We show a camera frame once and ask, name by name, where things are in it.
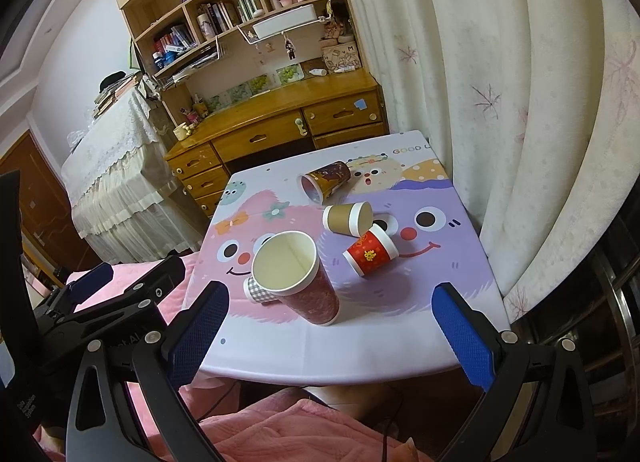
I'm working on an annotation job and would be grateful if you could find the white storage tray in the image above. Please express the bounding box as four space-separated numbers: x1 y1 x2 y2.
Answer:
252 5 321 39

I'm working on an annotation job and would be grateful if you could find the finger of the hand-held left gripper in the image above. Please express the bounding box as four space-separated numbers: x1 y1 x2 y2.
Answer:
32 262 115 324
37 255 187 374

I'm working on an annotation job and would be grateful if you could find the cartoon printed tablecloth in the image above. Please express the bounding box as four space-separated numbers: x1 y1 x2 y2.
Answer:
181 129 512 388

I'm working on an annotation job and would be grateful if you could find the pink blanket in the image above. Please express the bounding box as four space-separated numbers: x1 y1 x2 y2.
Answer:
30 252 436 462

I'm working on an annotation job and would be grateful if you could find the white lace furniture cover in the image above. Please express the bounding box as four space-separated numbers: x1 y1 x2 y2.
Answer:
60 87 211 263

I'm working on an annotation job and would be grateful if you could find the white floral curtain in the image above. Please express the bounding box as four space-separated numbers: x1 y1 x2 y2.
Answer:
332 0 640 328

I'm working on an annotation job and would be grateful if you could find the wire shelf rack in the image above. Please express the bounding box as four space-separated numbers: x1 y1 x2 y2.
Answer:
152 37 223 89

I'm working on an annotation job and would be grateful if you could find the plain brown paper cup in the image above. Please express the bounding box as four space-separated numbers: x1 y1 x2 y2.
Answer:
321 201 373 237

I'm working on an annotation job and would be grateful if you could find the dark red paper cup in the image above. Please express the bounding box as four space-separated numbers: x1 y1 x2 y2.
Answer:
251 231 341 327

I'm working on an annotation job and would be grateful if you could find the printed storage box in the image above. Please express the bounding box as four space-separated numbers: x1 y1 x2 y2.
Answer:
322 42 362 74

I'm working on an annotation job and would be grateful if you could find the black cable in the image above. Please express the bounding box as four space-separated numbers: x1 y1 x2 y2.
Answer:
300 384 406 462

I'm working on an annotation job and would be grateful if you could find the small doll figure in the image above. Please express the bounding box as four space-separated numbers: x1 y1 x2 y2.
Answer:
322 5 353 43

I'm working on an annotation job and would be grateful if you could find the grey checked paper cup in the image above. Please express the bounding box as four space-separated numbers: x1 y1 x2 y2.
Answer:
243 276 278 305

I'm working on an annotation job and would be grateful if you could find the dark brown printed paper cup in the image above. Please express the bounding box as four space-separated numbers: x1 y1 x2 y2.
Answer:
298 160 352 203

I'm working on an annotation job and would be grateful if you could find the wooden desk with drawers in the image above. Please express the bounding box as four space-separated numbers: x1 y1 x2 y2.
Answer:
164 70 390 218

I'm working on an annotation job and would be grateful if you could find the brown wooden door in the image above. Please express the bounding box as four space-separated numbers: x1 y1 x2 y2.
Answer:
0 129 101 293

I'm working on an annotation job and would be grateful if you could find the bright red paper cup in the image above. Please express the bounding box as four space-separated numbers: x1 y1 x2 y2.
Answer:
342 223 399 279

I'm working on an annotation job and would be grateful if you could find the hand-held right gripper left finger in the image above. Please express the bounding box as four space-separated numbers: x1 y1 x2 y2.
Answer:
64 280 231 462

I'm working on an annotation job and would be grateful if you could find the stack of books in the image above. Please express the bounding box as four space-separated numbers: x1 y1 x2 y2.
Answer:
92 77 141 118

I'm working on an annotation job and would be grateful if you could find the chrome metal frame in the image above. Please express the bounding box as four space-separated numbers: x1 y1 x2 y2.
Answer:
510 222 640 462

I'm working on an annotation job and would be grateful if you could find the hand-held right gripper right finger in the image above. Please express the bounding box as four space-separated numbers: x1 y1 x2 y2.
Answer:
431 282 596 462

